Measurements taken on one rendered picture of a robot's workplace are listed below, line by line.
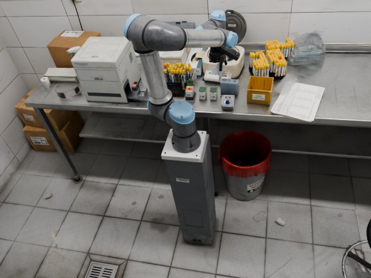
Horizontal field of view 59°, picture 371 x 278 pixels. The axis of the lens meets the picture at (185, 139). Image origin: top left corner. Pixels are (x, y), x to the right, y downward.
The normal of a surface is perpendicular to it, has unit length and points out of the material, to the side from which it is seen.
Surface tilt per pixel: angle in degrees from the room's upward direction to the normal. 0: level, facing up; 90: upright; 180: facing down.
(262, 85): 90
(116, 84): 90
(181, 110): 7
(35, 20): 90
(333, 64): 0
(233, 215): 0
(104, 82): 90
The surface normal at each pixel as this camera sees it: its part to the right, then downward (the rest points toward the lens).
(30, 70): -0.21, 0.71
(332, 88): -0.11, -0.70
